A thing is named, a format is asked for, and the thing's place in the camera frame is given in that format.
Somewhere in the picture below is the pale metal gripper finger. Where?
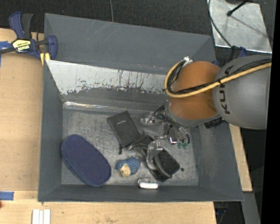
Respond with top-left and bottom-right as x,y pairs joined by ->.
140,111 -> 161,127
145,140 -> 164,171

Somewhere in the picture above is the black padded pouch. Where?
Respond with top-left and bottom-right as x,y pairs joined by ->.
149,148 -> 182,184

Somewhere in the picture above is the blue toy animal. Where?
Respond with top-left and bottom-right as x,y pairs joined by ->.
115,155 -> 142,179

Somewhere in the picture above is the small white clear box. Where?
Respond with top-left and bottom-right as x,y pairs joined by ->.
137,177 -> 160,190

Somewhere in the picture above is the black flat case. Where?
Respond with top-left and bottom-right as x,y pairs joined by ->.
103,109 -> 144,156

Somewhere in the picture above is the blue oval sponge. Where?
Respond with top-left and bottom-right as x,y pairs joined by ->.
58,132 -> 115,189

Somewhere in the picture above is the grey metal bin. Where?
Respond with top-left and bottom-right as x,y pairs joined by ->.
31,12 -> 257,216

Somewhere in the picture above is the brown cardboard board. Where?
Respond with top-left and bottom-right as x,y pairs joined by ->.
0,29 -> 51,194

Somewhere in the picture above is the small black strap piece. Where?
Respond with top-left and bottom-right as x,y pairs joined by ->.
127,133 -> 155,154

